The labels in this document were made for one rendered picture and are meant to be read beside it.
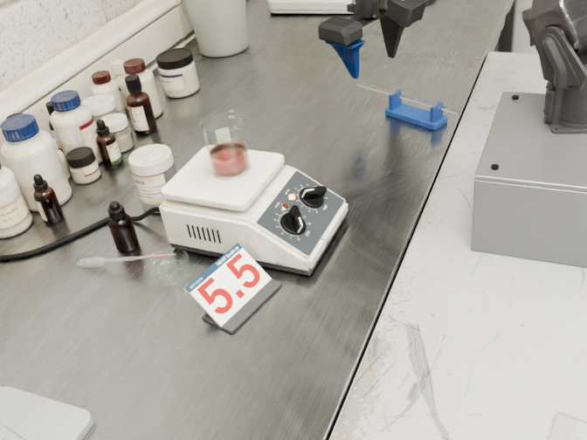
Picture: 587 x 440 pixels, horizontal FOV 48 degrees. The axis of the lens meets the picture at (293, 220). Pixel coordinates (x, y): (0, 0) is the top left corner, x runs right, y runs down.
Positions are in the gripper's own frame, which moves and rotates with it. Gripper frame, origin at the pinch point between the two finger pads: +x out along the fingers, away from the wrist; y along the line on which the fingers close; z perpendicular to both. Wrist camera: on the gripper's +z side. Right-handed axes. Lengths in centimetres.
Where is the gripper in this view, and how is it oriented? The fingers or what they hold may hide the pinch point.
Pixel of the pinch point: (373, 47)
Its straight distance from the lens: 109.6
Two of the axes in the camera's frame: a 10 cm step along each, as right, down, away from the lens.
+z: 7.1, 3.5, -6.1
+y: 7.0, -4.8, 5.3
